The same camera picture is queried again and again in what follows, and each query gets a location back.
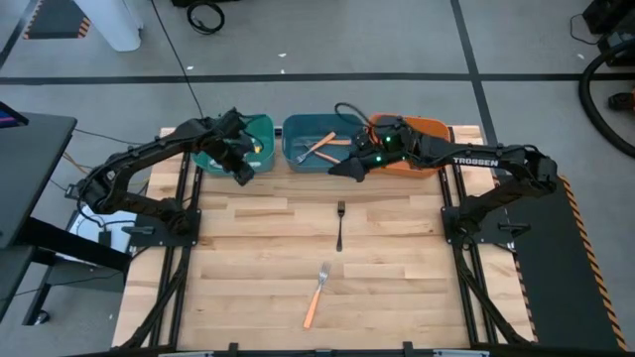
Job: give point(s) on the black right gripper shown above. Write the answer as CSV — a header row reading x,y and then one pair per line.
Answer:
x,y
392,149

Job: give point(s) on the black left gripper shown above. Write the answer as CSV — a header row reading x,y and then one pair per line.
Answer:
x,y
225,144

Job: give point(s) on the black fork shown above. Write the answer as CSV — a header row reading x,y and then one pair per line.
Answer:
x,y
340,228

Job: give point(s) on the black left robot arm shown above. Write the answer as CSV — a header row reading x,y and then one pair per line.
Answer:
x,y
144,151

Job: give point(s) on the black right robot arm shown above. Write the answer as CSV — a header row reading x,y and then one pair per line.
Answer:
x,y
476,161

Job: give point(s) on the green plastic bin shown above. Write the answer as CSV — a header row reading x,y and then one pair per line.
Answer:
x,y
265,134

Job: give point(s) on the blue plastic bin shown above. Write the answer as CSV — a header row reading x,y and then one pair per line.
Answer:
x,y
297,134

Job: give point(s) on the orange plastic bin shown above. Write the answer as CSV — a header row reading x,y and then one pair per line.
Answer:
x,y
436,129

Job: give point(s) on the white paper sheet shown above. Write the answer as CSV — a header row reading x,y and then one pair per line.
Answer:
x,y
89,225

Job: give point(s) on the black power adapter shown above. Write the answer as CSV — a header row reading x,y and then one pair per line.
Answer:
x,y
70,191

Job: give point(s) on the white pillar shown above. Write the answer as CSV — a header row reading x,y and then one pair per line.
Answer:
x,y
114,25

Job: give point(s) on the black desk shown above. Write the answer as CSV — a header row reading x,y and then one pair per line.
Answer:
x,y
30,163

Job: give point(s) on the black mat hazard striped edge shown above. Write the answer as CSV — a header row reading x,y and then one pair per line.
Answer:
x,y
560,277

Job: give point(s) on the laptop screen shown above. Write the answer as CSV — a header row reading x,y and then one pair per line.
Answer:
x,y
7,119

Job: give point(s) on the small black hazard striped mat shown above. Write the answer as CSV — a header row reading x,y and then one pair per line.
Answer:
x,y
54,20

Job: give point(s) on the black red floor object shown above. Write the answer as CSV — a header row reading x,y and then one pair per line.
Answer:
x,y
622,101

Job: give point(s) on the black equipment case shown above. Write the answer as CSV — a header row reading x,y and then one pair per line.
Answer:
x,y
615,20

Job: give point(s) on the black frame bracket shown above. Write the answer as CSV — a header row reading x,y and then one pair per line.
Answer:
x,y
279,131

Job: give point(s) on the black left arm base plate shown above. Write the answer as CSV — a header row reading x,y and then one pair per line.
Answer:
x,y
149,238

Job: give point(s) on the black left table frame rails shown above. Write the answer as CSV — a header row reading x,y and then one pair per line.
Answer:
x,y
177,307

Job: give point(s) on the black table frame rails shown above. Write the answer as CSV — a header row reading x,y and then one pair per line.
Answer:
x,y
177,307
469,297

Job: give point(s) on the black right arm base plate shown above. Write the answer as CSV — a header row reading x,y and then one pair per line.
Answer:
x,y
496,233

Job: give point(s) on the black right table frame rails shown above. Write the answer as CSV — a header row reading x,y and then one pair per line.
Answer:
x,y
469,297

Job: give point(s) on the black front frame bar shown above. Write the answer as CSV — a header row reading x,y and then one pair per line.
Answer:
x,y
317,354

